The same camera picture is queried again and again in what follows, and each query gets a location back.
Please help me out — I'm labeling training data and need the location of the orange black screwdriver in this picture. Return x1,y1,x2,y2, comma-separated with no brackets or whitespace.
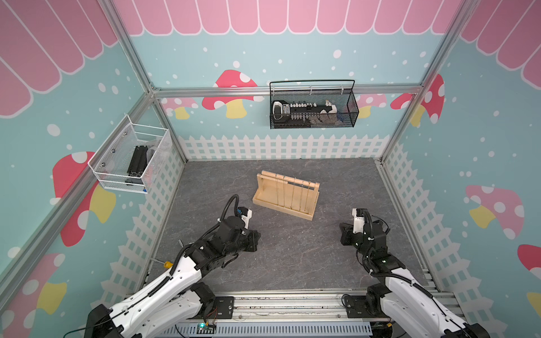
151,244,190,270

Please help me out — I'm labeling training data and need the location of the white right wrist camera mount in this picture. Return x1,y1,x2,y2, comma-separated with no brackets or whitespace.
352,208,366,234

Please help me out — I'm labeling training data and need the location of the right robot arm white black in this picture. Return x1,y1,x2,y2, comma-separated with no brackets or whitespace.
339,208,490,337

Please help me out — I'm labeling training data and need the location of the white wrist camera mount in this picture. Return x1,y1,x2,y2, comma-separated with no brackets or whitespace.
237,206,252,222
352,208,366,234

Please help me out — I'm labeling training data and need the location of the white wire basket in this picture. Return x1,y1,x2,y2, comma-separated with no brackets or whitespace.
88,116,172,194

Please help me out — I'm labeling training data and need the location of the wooden jewelry display stand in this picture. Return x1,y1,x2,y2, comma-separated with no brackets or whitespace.
252,170,320,221

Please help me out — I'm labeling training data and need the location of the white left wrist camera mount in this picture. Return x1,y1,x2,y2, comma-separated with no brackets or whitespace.
237,206,252,222

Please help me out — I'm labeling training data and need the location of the black wire mesh basket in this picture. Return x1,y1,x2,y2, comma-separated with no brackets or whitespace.
269,80,359,129

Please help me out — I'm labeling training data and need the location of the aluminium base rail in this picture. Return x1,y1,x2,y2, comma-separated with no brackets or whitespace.
113,289,466,338

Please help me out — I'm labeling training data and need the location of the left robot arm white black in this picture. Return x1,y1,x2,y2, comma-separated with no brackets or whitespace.
83,194,261,337

